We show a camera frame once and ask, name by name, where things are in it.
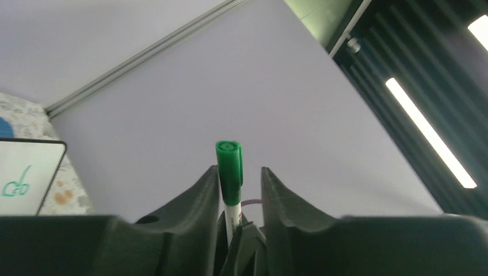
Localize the aluminium frame post right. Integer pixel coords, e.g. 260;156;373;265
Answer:
45;0;244;118

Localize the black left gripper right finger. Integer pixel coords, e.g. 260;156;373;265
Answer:
261;167;487;275

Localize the green marker cap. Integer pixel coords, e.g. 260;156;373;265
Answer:
215;141;243;206

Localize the white board with black frame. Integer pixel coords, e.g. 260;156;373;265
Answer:
1;138;67;216

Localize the blue cartoon print cloth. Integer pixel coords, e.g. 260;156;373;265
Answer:
0;118;15;139

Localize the green capped whiteboard marker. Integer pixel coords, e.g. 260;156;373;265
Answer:
215;141;243;246

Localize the floral patterned tablecloth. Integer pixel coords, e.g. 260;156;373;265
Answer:
1;92;95;215

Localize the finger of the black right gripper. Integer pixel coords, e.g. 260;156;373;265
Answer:
215;214;267;275

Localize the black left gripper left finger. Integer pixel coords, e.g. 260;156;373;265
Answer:
1;166;219;275

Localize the long ceiling light strip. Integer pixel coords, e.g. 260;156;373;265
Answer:
385;78;478;189

